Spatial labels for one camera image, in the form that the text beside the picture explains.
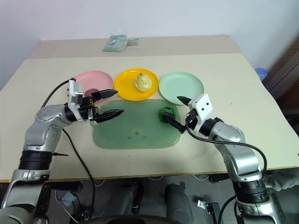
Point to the clear bag with green contents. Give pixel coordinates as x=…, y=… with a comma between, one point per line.
x=114, y=43

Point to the yellow plate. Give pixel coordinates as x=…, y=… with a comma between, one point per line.
x=126, y=81

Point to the yellow toy pear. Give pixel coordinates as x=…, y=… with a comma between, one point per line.
x=143, y=82

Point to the brown wooden furniture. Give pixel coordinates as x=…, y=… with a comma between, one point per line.
x=286, y=70

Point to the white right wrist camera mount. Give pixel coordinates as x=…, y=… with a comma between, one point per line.
x=203, y=105

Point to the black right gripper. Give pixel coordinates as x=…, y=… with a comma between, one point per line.
x=192, y=119

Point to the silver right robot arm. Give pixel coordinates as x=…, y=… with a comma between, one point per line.
x=243, y=161

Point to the blue round container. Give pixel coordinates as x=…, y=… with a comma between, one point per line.
x=261, y=74

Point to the pink plate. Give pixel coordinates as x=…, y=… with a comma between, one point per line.
x=95, y=79

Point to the purple toy fruit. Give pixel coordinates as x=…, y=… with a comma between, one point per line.
x=90, y=92

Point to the grey fabric bundle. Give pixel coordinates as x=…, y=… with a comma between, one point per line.
x=283, y=178

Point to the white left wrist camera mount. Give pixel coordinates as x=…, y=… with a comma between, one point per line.
x=75, y=93

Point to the green toy vegetable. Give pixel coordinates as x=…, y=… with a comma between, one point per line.
x=166, y=110

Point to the dark rounded robot leg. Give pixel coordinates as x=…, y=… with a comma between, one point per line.
x=133, y=196
x=178, y=203

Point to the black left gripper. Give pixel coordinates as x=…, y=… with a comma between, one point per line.
x=87, y=108

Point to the silver metal bracket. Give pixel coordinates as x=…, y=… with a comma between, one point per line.
x=206, y=206

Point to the light green plate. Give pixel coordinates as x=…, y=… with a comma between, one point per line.
x=180, y=84

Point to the black table crossbar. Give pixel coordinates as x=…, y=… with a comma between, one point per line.
x=63, y=187

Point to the translucent green tray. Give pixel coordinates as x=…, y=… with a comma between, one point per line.
x=135, y=126

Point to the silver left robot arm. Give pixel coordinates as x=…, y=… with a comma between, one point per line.
x=44, y=130

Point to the small clear plastic bag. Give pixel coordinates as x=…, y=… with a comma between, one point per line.
x=133, y=41

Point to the cream table cover sheet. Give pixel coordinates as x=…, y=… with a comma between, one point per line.
x=233, y=130

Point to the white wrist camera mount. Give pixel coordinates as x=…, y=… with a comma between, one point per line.
x=75, y=93
x=203, y=105

